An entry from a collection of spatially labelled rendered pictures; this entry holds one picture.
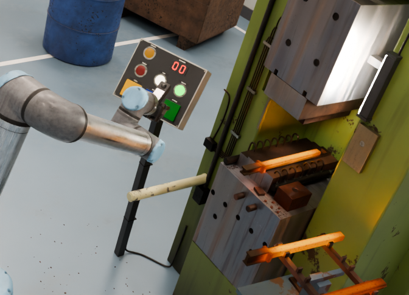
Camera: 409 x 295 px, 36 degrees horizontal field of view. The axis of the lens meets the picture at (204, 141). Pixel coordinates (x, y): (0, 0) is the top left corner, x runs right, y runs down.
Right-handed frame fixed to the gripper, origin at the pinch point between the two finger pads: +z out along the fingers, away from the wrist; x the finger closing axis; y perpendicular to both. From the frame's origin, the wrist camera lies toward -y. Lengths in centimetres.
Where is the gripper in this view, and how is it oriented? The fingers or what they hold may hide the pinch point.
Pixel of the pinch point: (165, 106)
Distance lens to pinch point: 265.2
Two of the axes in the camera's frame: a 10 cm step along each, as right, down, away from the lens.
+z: 2.3, 0.8, 9.7
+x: 8.6, 4.5, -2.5
